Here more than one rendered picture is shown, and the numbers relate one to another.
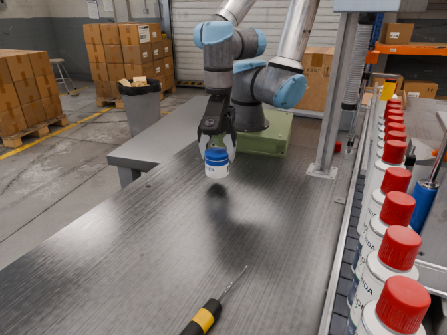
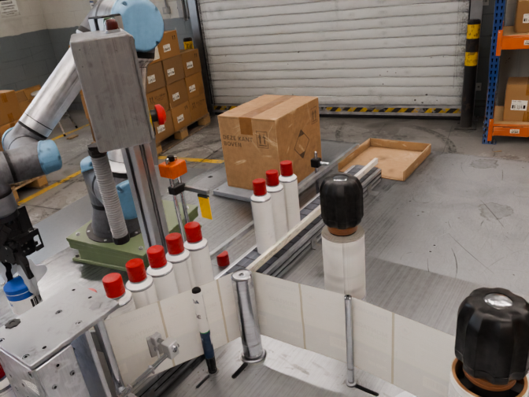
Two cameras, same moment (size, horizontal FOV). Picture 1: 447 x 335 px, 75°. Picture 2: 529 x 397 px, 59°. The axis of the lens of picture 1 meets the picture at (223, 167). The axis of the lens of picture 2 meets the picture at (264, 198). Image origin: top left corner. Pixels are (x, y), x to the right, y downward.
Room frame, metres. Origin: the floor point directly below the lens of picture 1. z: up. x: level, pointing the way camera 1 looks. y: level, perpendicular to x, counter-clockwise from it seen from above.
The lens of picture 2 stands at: (-0.08, -0.77, 1.53)
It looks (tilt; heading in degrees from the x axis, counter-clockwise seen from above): 25 degrees down; 11
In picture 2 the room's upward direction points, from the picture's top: 7 degrees counter-clockwise
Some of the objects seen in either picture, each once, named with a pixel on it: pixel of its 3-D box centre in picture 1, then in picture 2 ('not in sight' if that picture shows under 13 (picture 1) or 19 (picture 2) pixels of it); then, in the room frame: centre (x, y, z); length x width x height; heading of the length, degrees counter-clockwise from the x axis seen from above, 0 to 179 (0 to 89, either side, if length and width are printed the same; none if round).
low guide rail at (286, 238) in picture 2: not in sight; (298, 228); (1.05, -0.63, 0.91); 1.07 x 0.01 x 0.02; 154
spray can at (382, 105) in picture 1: (384, 112); (263, 217); (0.97, -0.55, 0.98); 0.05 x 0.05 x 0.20
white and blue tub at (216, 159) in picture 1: (217, 163); (23, 294); (0.75, 0.02, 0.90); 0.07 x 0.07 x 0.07
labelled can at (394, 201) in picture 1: (380, 258); not in sight; (0.30, -0.22, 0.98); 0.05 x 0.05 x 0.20
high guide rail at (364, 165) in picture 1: (372, 110); (275, 207); (1.08, -0.56, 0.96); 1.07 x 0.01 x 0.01; 154
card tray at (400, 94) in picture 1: (379, 96); (385, 157); (1.70, -0.91, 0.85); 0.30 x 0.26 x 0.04; 154
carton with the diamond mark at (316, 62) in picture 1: (318, 77); (272, 141); (1.56, -0.50, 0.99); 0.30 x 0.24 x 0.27; 155
